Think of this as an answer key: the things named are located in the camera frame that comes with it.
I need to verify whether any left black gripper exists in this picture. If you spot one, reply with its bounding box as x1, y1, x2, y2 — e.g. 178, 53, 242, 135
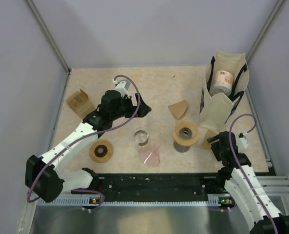
111, 93, 151, 121

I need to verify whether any brown paper filter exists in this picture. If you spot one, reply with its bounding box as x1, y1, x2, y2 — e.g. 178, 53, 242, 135
168, 100, 189, 119
200, 130, 218, 150

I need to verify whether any wooden dripper ring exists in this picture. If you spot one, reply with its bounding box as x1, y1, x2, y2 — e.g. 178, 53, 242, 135
173, 121, 200, 147
89, 140, 114, 163

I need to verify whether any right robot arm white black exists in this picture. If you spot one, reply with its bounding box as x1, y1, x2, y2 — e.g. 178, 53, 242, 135
206, 131, 289, 234

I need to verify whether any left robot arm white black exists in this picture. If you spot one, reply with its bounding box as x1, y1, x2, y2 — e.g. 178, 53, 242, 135
25, 90, 152, 203

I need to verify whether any clear glass cup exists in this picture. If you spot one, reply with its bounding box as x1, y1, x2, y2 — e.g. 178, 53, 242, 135
134, 130, 149, 146

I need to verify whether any dark glass carafe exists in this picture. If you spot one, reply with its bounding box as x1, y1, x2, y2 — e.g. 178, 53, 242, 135
173, 140, 192, 153

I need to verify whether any pink paper roll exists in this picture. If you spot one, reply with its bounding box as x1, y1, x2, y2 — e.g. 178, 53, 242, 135
209, 70, 234, 96

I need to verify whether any small cardboard box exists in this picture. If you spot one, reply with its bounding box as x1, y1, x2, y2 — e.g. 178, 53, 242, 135
66, 89, 96, 118

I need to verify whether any cream canvas tote bag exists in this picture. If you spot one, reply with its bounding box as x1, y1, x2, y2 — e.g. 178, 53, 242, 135
199, 50, 250, 132

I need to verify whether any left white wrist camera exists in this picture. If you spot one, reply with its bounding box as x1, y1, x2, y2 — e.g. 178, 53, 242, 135
113, 79, 131, 98

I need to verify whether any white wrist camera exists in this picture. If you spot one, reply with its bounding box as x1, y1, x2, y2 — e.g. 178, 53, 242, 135
113, 79, 131, 98
237, 132, 249, 150

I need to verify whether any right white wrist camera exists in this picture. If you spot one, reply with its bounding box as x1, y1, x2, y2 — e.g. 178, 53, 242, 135
237, 132, 249, 150

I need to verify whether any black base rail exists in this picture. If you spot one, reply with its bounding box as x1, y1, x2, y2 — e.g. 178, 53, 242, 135
66, 172, 235, 202

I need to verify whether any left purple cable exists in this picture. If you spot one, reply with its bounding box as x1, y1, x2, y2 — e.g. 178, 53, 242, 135
27, 75, 141, 203

